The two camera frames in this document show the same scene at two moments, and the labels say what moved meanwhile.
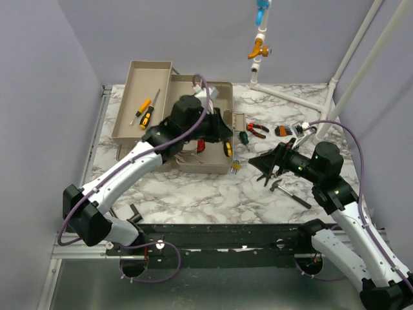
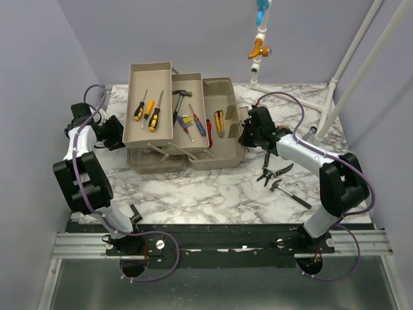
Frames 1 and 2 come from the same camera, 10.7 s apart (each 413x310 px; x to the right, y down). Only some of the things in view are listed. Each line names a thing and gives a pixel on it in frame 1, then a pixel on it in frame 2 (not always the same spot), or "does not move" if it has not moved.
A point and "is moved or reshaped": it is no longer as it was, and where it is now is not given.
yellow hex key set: [235, 166] is moved or reshaped
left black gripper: [219, 131] → [116, 142]
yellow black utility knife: [228, 148] → [139, 111]
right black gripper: [279, 157] → [244, 139]
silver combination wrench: [302, 139] does not move
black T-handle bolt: [135, 218] does not move
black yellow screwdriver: [146, 116] → [154, 117]
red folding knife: [201, 145] is moved or reshaped
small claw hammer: [274, 186] does not move
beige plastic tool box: [147, 93] is moved or reshaped
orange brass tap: [259, 50] does not move
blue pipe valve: [261, 6] does not move
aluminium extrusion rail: [79, 249] does not move
